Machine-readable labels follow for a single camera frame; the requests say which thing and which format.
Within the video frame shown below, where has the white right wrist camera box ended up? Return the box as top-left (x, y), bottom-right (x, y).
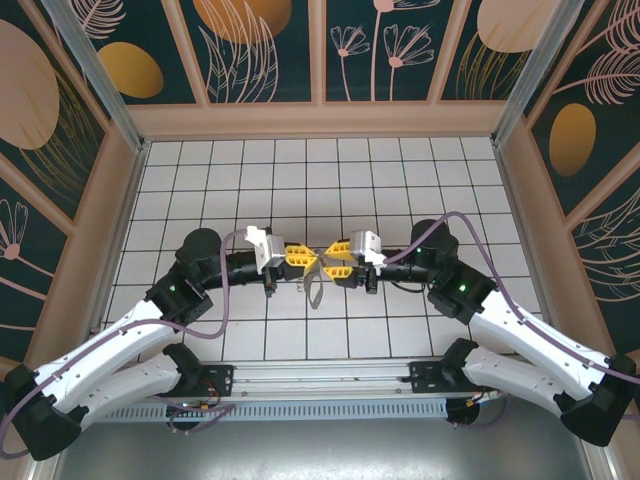
top-left (348, 229), bottom-right (387, 267)

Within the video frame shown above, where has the small controller board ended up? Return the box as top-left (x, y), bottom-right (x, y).
top-left (166, 400), bottom-right (214, 418)

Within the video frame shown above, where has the grey slotted cable duct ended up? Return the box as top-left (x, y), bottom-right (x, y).
top-left (82, 402), bottom-right (449, 424)

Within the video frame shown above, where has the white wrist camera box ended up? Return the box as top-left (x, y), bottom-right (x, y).
top-left (243, 225), bottom-right (287, 276)
top-left (348, 229), bottom-right (387, 267)

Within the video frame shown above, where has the aluminium corner post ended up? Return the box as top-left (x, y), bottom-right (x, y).
top-left (492, 0), bottom-right (571, 146)
top-left (39, 0), bottom-right (151, 154)

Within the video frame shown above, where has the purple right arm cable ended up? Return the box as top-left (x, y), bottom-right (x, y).
top-left (382, 212), bottom-right (640, 431)

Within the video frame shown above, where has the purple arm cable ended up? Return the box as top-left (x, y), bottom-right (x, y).
top-left (0, 228), bottom-right (251, 460)
top-left (382, 212), bottom-right (640, 431)

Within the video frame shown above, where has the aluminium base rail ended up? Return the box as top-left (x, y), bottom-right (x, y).
top-left (119, 352), bottom-right (566, 401)

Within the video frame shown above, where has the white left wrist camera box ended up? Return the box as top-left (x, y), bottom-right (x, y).
top-left (243, 225), bottom-right (287, 276)

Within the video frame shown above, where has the grey metal sheet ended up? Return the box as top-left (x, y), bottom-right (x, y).
top-left (49, 394), bottom-right (604, 480)

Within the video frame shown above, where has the aluminium frame bar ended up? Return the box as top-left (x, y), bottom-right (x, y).
top-left (584, 442), bottom-right (616, 480)
top-left (24, 452), bottom-right (66, 480)

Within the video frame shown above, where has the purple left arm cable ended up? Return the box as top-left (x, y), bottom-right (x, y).
top-left (0, 228), bottom-right (251, 460)

